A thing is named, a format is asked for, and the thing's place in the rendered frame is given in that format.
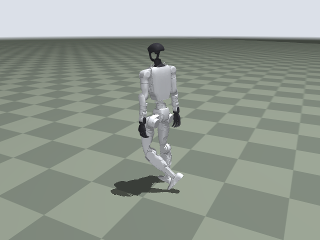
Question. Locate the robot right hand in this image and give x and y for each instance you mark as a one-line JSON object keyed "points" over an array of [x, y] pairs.
{"points": [[176, 118]]}

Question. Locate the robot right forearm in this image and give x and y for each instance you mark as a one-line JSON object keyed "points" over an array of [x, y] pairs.
{"points": [[174, 100]]}

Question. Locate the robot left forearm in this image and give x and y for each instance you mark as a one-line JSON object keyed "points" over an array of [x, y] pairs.
{"points": [[143, 107]]}

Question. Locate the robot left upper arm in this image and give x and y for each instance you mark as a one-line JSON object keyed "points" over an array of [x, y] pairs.
{"points": [[144, 76]]}

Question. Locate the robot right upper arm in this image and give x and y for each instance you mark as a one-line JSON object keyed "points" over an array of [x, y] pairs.
{"points": [[173, 79]]}

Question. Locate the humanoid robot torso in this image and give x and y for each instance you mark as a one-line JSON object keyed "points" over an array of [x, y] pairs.
{"points": [[159, 89]]}

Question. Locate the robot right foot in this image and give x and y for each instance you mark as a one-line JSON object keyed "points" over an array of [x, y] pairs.
{"points": [[163, 178]]}

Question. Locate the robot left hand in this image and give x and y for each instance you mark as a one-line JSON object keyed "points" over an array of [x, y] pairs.
{"points": [[142, 128]]}

